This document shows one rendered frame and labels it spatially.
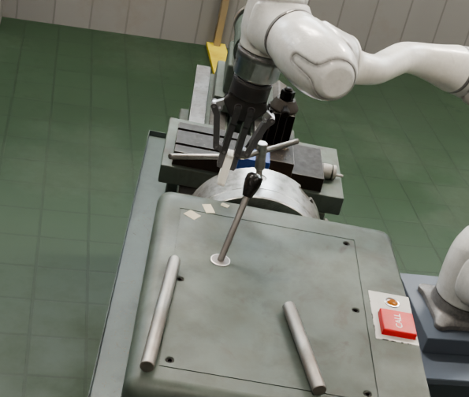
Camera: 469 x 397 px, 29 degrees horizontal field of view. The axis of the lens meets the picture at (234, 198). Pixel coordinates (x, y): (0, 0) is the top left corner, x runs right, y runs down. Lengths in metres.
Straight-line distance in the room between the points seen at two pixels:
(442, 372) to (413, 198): 2.39
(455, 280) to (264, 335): 0.99
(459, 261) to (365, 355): 0.90
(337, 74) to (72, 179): 2.81
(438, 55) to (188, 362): 0.83
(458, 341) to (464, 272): 0.19
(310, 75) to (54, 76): 3.70
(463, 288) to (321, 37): 1.07
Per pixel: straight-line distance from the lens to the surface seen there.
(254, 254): 1.68
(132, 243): 2.88
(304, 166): 2.61
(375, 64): 1.61
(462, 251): 2.38
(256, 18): 1.61
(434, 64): 1.88
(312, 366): 1.44
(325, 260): 1.72
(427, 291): 2.53
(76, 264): 3.66
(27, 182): 4.13
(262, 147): 1.91
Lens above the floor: 2.20
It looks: 31 degrees down
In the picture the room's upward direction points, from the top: 13 degrees clockwise
